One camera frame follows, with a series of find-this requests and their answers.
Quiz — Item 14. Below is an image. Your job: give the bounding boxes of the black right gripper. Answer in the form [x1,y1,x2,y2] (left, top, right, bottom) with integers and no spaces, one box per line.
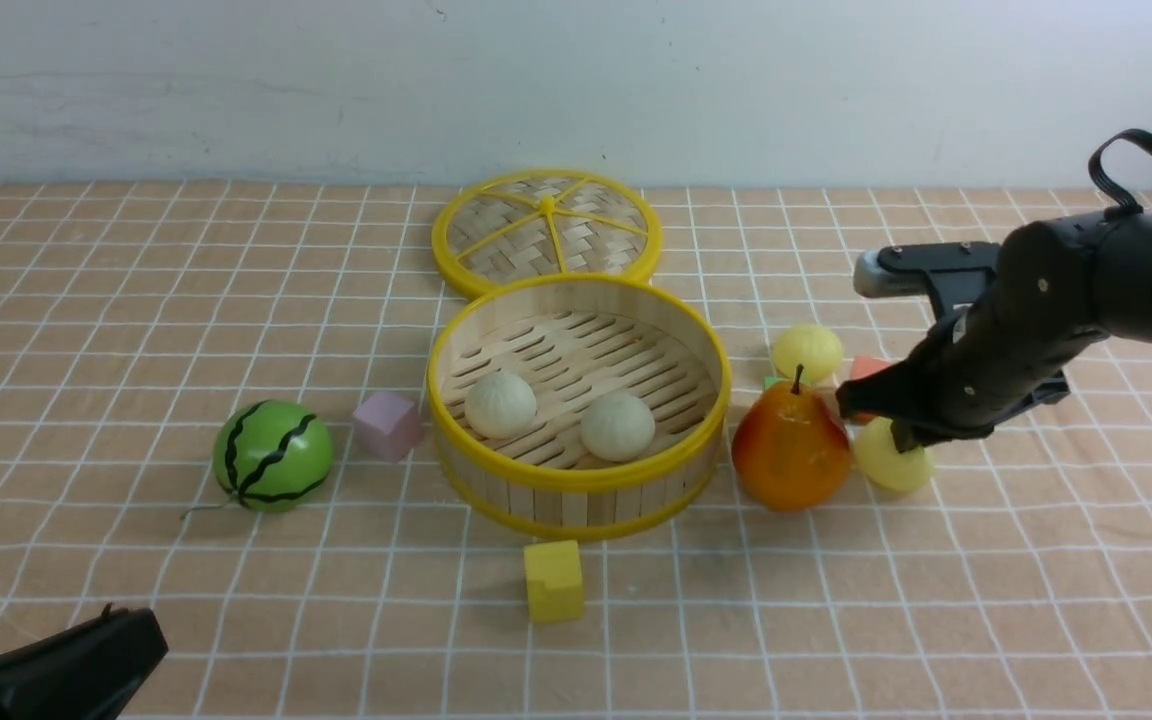
[835,222,1107,454]

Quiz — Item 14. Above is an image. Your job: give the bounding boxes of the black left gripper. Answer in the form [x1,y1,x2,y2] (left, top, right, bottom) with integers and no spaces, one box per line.
[0,605,169,719]

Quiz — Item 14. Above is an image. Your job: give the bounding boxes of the yellow bun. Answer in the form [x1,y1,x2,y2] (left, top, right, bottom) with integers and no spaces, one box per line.
[771,324,844,386]
[852,418,935,495]

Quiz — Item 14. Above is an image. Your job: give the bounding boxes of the white bun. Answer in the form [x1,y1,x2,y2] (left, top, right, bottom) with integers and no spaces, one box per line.
[579,391,657,462]
[463,370,538,439]

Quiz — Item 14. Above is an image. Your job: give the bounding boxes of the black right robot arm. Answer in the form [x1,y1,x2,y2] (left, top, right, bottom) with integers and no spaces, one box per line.
[835,209,1152,450]

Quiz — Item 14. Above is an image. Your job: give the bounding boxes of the bamboo steamer tray yellow rims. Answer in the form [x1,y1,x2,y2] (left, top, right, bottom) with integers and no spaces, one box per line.
[426,275,732,541]

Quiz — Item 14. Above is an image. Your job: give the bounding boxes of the woven bamboo steamer lid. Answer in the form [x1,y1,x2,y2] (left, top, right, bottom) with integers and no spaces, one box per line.
[431,168,664,300]

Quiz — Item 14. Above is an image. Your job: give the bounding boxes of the pink-orange foam cube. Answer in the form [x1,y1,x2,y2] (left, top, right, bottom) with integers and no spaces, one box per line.
[847,355,892,427]

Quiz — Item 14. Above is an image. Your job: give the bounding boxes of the orange toy pear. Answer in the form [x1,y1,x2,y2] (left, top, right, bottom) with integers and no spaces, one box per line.
[732,365,852,511]

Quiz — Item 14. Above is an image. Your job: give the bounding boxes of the green toy watermelon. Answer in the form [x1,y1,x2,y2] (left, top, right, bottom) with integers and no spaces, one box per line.
[180,397,338,520]

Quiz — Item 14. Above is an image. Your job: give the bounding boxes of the checkered peach tablecloth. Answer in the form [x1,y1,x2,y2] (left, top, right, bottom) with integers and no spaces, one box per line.
[0,181,1152,719]

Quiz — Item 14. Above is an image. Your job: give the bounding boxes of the lilac foam cube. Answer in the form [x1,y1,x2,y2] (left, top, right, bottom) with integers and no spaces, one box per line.
[353,389,424,462]

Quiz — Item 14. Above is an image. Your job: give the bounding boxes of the yellow foam cube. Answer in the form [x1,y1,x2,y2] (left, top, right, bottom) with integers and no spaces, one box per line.
[524,539,585,624]

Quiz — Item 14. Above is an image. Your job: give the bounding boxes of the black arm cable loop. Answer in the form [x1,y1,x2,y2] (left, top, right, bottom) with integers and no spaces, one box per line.
[1087,128,1152,221]

